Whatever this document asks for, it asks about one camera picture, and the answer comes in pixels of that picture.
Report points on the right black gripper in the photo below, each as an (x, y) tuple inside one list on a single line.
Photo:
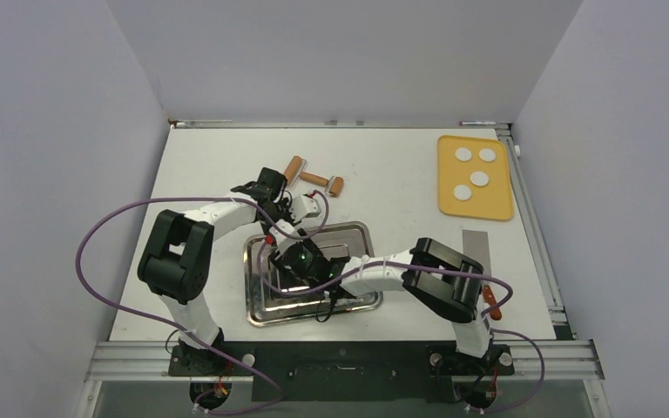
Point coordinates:
[(293, 276)]

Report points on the white dough disc upper right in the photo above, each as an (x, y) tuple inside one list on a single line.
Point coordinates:
[(487, 155)]

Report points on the aluminium back rail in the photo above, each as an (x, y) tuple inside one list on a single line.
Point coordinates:
[(333, 123)]

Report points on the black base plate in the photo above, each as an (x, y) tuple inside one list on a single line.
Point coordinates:
[(350, 371)]

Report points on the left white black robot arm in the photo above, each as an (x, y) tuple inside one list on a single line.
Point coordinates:
[(176, 261)]

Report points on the white dough disc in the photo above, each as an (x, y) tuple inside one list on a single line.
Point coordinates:
[(487, 155), (462, 192), (479, 179), (463, 154)]

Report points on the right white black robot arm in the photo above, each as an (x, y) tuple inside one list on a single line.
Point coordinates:
[(447, 282)]

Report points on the yellow plastic tray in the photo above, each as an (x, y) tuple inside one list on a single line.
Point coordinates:
[(495, 201)]

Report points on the white dough disc upper left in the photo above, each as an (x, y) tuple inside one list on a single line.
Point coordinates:
[(463, 154)]

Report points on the aluminium front rail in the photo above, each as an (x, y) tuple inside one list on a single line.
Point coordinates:
[(574, 360)]

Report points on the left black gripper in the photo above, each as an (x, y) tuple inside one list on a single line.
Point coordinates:
[(286, 205)]

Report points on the white dough disc lower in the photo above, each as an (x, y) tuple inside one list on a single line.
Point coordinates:
[(462, 192)]

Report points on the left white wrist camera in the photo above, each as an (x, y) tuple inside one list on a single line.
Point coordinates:
[(303, 207)]

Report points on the stainless steel tray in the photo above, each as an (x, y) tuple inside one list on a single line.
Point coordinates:
[(266, 308)]

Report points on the white dough disc middle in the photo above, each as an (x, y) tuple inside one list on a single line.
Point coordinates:
[(479, 179)]

